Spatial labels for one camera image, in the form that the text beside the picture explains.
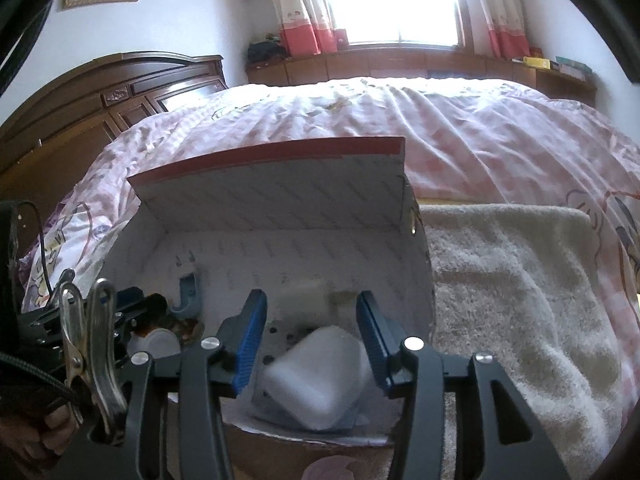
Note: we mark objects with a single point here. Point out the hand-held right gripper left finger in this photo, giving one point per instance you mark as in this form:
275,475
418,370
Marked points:
250,340

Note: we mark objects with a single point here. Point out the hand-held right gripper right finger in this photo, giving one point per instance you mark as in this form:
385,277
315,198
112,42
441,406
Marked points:
375,340

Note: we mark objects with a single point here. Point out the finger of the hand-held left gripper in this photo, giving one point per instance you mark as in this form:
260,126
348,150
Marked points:
42,332
150,310

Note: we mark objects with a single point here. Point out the blue figurine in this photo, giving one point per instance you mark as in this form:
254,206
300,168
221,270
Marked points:
189,295

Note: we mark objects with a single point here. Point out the white plastic case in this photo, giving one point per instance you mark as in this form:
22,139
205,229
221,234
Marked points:
315,380

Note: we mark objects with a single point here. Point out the red cardboard box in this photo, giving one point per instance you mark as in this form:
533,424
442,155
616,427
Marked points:
275,200

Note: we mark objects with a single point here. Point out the person's left hand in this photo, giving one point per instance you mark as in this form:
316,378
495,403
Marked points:
50,425

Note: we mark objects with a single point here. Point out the metal spring clip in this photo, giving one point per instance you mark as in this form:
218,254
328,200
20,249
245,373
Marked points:
100,360

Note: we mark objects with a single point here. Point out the white towel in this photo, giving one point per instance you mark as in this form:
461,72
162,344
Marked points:
525,310

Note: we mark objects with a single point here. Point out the dark wooden headboard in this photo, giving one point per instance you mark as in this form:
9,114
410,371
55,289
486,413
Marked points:
100,90

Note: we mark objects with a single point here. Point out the pink printed blanket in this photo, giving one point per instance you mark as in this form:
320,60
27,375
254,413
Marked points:
400,125

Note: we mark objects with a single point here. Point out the wooden window cabinet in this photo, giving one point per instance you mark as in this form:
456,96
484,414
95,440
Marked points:
310,67

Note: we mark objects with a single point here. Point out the black bag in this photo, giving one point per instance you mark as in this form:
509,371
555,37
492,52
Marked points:
265,51

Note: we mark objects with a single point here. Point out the yellow book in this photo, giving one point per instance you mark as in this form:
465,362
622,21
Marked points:
536,62

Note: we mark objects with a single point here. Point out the white and red curtain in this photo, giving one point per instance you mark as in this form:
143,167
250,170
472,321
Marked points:
500,10
300,10

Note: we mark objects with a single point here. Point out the teal books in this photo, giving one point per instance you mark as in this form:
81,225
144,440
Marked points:
572,66

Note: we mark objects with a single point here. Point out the bright window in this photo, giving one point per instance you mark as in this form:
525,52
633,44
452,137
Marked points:
395,0

